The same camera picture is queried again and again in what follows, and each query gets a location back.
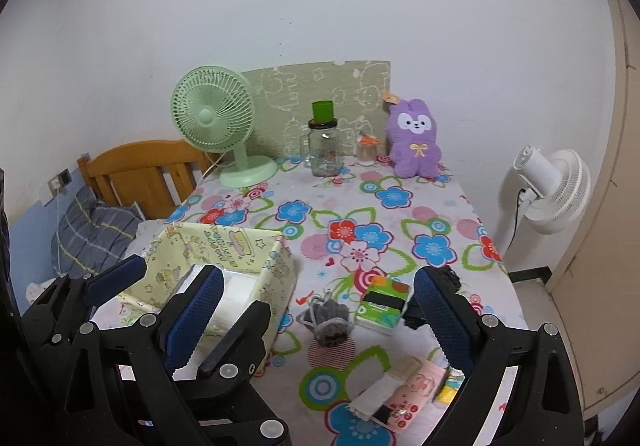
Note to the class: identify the black elastic band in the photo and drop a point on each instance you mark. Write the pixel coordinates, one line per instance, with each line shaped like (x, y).
(385, 301)

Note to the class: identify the wall power socket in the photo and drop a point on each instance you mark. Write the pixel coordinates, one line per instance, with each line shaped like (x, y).
(62, 175)

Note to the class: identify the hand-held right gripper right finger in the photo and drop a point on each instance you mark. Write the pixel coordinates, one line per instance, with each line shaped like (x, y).
(445, 321)

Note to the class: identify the beige wardrobe door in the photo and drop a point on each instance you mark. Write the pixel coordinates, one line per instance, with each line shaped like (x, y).
(610, 226)

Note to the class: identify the purple plush bunny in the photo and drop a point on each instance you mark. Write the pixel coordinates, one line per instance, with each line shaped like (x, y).
(415, 145)

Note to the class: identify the white sock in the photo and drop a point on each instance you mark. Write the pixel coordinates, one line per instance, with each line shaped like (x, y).
(385, 386)

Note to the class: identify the pink printed packet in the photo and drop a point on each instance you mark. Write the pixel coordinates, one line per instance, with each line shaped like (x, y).
(417, 391)

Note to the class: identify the black plastic bag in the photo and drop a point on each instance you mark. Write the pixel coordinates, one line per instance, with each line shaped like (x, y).
(448, 276)

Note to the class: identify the yellow printed fabric storage box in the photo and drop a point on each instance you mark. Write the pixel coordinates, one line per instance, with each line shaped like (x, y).
(225, 246)

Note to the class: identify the white standing fan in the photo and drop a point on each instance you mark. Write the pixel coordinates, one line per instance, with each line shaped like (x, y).
(550, 186)

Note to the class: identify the floral tablecloth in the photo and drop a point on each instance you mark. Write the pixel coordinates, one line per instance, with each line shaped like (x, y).
(390, 226)

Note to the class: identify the small jar with orange lid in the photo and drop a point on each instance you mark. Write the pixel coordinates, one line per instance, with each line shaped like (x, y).
(366, 150)

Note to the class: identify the white folded cloth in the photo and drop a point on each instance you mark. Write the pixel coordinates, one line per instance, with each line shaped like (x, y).
(240, 291)

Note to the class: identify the green plastic cup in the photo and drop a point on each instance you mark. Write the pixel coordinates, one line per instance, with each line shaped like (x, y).
(323, 109)

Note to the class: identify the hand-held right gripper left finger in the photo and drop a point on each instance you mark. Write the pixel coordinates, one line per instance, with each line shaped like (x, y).
(195, 316)

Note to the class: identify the wooden bed headboard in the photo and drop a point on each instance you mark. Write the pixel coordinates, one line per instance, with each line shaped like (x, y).
(135, 170)

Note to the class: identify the small yellow packet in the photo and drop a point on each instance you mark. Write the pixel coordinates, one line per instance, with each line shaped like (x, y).
(450, 388)

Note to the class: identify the glass jar mug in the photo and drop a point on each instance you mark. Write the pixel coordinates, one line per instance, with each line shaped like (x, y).
(325, 150)

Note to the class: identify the grey sock pair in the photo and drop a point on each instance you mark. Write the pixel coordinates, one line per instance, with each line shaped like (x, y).
(330, 321)

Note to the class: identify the green printed cardboard panel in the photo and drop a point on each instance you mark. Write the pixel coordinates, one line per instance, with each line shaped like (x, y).
(310, 80)

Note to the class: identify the blue plaid pillow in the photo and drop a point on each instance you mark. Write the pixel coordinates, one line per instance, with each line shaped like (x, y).
(95, 231)

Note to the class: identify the green tissue packet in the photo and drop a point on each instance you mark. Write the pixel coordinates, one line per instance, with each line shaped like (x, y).
(380, 318)

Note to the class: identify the green desk fan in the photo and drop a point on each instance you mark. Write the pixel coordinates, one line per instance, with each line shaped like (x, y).
(210, 115)

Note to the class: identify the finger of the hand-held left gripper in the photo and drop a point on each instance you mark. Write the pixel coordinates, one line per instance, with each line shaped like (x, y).
(240, 341)
(120, 277)

